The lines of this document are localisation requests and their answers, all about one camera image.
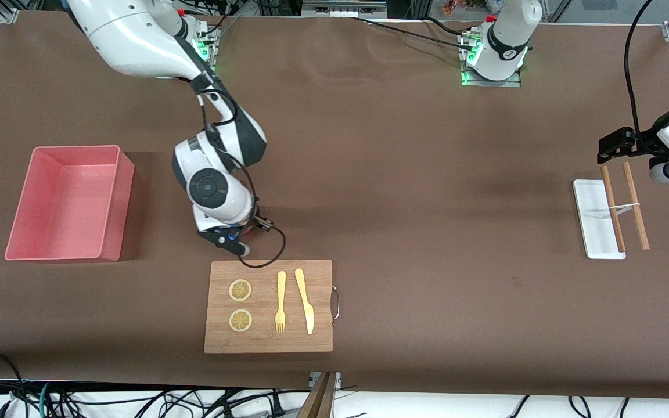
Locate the brown wooden chopstick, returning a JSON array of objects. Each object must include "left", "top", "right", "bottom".
[
  {"left": 601, "top": 166, "right": 627, "bottom": 253},
  {"left": 623, "top": 162, "right": 650, "bottom": 251}
]

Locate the yellow fork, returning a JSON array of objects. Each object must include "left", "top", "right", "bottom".
[{"left": 275, "top": 271, "right": 287, "bottom": 334}]

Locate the white rectangular tray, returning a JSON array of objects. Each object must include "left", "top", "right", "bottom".
[{"left": 573, "top": 179, "right": 627, "bottom": 260}]

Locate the yellow knife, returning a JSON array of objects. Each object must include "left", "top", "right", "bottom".
[{"left": 294, "top": 268, "right": 315, "bottom": 336}]

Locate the wooden cutting board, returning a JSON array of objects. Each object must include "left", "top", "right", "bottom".
[{"left": 204, "top": 260, "right": 341, "bottom": 354}]

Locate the wooden beam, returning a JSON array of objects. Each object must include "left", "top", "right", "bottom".
[{"left": 297, "top": 372, "right": 336, "bottom": 418}]

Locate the pink plastic bin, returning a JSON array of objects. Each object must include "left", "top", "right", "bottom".
[{"left": 5, "top": 145, "right": 135, "bottom": 262}]

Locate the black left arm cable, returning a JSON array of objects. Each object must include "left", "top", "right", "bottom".
[{"left": 624, "top": 0, "right": 654, "bottom": 140}]

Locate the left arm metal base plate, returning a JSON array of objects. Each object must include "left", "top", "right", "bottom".
[{"left": 461, "top": 32, "right": 522, "bottom": 88}]

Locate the small metal bracket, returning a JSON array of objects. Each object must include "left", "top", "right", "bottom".
[{"left": 309, "top": 372, "right": 342, "bottom": 391}]

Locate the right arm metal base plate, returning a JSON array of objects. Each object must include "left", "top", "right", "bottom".
[{"left": 192, "top": 20, "right": 220, "bottom": 74}]

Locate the black cable with plug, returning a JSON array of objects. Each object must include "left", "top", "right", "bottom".
[{"left": 265, "top": 389, "right": 286, "bottom": 417}]

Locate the black tabletop cable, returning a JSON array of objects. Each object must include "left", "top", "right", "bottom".
[{"left": 349, "top": 16, "right": 474, "bottom": 50}]

